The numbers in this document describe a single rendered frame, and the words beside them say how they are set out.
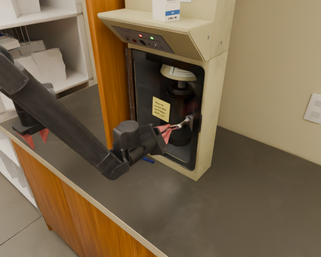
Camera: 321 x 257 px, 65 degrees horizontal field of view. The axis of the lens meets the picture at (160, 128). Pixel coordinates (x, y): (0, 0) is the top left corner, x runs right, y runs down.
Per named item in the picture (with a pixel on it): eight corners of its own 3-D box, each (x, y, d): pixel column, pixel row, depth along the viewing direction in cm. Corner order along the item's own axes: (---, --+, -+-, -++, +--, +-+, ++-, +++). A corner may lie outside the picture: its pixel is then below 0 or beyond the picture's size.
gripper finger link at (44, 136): (55, 143, 90) (49, 121, 85) (37, 153, 86) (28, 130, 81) (45, 136, 94) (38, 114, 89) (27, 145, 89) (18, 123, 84)
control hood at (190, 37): (127, 40, 85) (124, 7, 80) (210, 60, 68) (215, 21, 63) (100, 48, 78) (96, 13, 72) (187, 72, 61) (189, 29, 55)
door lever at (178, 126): (171, 127, 89) (168, 121, 88) (191, 123, 82) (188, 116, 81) (161, 134, 85) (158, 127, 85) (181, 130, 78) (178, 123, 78)
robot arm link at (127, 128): (96, 164, 72) (112, 180, 66) (89, 131, 66) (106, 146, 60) (130, 147, 78) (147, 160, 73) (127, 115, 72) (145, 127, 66)
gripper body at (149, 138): (153, 122, 76) (136, 133, 71) (167, 151, 78) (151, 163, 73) (140, 125, 81) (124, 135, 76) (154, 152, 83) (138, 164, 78)
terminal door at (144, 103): (135, 140, 108) (128, 47, 86) (194, 172, 92) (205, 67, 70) (134, 140, 108) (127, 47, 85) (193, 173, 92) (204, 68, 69)
